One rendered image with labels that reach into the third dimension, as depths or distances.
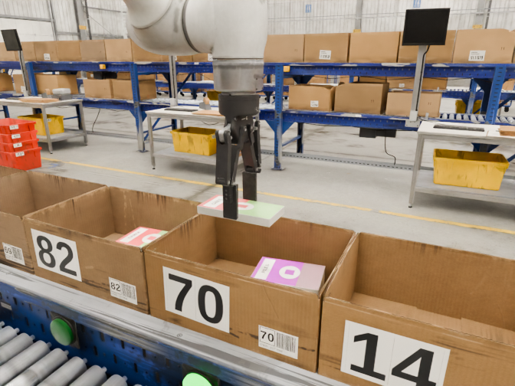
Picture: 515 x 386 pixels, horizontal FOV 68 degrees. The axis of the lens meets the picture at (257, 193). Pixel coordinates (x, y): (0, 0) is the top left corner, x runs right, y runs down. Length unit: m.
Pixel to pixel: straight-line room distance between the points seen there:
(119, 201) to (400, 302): 0.87
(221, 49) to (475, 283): 0.70
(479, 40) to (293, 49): 2.14
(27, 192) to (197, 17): 1.09
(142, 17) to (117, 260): 0.51
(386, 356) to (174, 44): 0.65
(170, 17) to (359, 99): 4.30
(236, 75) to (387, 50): 4.51
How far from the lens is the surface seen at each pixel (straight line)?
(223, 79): 0.68
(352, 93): 4.96
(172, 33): 0.74
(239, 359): 0.80
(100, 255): 0.96
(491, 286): 0.96
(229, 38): 0.67
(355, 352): 0.73
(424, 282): 0.97
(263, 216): 0.72
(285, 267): 0.95
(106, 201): 1.31
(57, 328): 1.08
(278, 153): 5.21
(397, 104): 4.88
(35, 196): 1.62
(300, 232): 0.98
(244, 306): 0.77
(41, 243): 1.12
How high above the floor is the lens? 1.43
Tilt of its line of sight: 19 degrees down
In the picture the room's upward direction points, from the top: straight up
